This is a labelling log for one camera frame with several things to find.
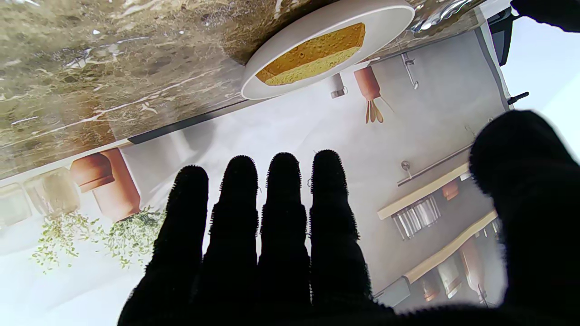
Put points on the round white plate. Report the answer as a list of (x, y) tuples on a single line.
[(385, 18)]

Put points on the black stand bracket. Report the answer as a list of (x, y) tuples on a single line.
[(502, 31)]

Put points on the printed kitchen backdrop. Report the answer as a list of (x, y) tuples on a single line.
[(294, 122)]

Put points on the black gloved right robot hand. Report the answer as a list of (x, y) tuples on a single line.
[(281, 262)]

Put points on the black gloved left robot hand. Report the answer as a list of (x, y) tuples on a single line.
[(553, 11)]

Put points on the toasted bread slice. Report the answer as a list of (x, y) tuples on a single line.
[(312, 54)]

